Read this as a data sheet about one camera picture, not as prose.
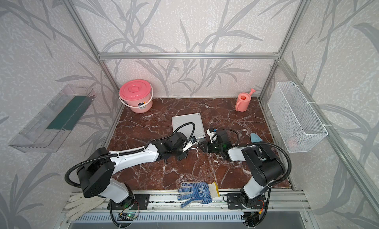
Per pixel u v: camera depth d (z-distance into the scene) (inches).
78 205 28.5
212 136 33.2
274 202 29.6
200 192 30.3
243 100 41.8
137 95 39.0
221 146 29.0
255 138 38.0
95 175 17.0
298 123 24.3
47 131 25.3
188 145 28.2
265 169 18.0
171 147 25.8
